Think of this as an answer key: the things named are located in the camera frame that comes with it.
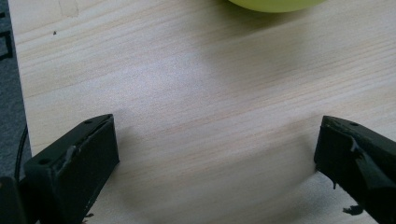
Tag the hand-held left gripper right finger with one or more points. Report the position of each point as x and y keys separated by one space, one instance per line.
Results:
x=358 y=158

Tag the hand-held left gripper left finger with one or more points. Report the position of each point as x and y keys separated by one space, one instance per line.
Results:
x=73 y=174

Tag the yellow-green round bowl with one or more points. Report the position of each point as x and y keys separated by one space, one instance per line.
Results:
x=275 y=4

